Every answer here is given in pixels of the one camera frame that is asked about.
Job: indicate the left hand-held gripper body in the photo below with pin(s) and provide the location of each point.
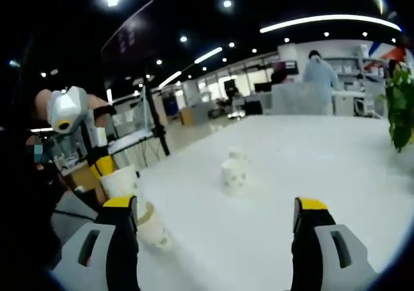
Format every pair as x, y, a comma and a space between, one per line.
68, 108

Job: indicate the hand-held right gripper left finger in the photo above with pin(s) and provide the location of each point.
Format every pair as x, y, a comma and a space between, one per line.
121, 245

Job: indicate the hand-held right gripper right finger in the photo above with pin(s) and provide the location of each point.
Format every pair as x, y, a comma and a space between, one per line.
309, 249

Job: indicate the person's left hand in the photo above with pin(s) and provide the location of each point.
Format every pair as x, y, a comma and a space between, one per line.
98, 101

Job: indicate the brown wooden cabinet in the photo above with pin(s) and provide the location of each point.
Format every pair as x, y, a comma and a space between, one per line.
84, 181

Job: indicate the person's grey trousers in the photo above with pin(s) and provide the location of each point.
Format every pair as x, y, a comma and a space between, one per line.
74, 229

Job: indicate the white table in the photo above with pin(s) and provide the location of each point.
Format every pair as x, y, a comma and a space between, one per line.
258, 223

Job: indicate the black tripod stand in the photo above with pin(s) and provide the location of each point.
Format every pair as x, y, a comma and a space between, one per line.
156, 119

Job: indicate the dark hanging sign panel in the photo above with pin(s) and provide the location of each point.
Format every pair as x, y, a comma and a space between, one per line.
127, 35

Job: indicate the brown cardboard box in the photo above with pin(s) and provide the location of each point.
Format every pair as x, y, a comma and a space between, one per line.
186, 116

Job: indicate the frosted desk partition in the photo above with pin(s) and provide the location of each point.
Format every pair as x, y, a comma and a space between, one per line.
297, 98

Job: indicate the green potted plant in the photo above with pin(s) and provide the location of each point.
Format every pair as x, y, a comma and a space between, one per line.
401, 110

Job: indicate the dark display screen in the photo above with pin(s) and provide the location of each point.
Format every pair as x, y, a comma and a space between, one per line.
286, 67

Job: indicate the white storage shelf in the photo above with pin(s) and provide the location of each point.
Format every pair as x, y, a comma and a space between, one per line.
355, 71

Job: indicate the curved ceiling light strip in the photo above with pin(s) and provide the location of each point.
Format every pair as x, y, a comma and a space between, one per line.
323, 19

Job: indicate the black studio camera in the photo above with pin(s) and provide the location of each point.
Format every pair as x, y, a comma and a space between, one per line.
230, 85

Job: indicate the red blue wall banner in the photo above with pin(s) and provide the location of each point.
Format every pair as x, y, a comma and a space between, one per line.
385, 55

